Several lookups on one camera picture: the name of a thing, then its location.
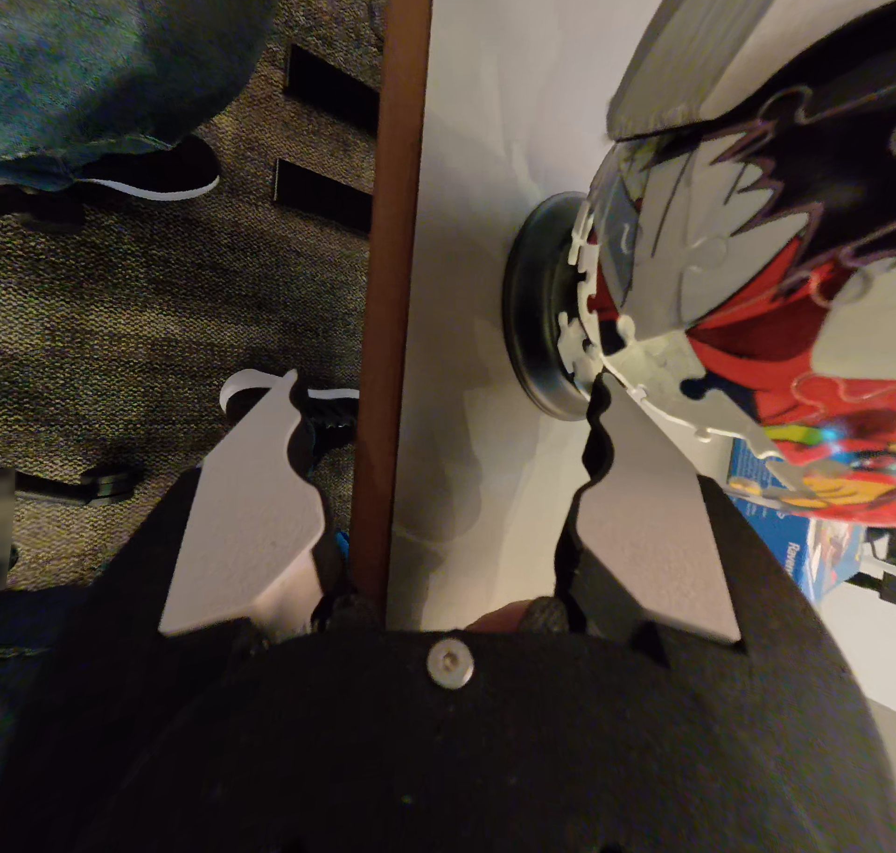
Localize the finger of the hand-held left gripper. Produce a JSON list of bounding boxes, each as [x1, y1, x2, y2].
[[604, 0, 896, 143]]

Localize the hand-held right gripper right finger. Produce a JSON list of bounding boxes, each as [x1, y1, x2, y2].
[[553, 372, 743, 644]]

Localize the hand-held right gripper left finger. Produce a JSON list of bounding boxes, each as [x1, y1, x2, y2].
[[158, 368, 349, 640]]

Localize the colourful puzzle ball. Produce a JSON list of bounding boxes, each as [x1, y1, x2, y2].
[[559, 0, 896, 528]]

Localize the black round ball stand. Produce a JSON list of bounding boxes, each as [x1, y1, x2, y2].
[[501, 191, 603, 421]]

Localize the blue puzzle box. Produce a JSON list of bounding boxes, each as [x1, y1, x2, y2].
[[727, 438, 872, 603]]

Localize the person's black shoe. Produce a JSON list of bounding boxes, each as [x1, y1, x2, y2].
[[219, 370, 361, 462], [70, 135, 221, 203]]

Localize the black swivel chair base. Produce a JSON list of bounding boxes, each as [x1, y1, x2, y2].
[[0, 466, 144, 511]]

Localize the black floor bar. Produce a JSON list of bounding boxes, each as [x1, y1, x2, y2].
[[273, 160, 373, 234], [283, 44, 380, 136]]

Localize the person's blue jeans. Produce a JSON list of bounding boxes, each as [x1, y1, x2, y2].
[[0, 0, 282, 189]]

